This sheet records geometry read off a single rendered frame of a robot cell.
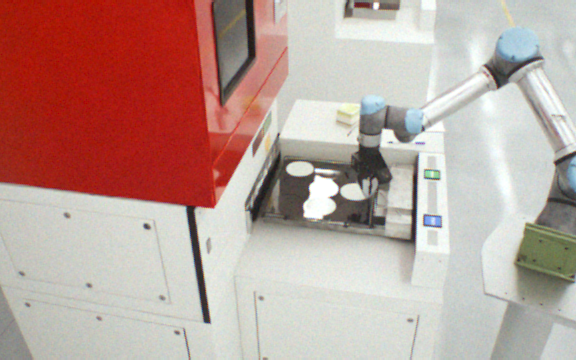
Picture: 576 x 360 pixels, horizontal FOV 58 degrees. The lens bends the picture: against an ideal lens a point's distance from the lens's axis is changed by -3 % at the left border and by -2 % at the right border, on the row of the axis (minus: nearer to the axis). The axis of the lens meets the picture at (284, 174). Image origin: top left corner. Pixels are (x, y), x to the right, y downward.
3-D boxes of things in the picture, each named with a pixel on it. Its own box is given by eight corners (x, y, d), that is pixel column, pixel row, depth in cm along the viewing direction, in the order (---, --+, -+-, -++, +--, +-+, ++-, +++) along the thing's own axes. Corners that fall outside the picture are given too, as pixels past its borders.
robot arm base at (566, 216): (582, 244, 162) (591, 214, 163) (585, 238, 149) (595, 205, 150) (532, 230, 169) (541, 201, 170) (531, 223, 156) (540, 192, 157)
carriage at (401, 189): (384, 236, 173) (385, 229, 171) (391, 175, 202) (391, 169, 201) (409, 239, 171) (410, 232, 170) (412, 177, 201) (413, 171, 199)
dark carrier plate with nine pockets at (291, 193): (264, 213, 177) (264, 211, 177) (286, 159, 205) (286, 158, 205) (368, 225, 171) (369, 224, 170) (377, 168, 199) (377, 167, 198)
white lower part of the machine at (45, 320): (66, 433, 206) (-2, 287, 161) (150, 288, 273) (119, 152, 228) (235, 473, 193) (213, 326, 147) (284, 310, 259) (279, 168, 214)
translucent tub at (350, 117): (335, 123, 214) (335, 108, 210) (345, 116, 218) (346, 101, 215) (351, 129, 210) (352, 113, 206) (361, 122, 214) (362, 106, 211)
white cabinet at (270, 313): (249, 425, 209) (233, 277, 164) (297, 262, 287) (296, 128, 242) (413, 456, 196) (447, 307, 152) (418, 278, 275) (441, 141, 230)
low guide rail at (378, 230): (263, 222, 185) (262, 215, 184) (264, 218, 187) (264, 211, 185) (410, 240, 176) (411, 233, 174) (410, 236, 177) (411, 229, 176)
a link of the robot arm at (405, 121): (424, 116, 170) (389, 111, 173) (424, 105, 159) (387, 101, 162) (420, 140, 169) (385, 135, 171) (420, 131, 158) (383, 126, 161)
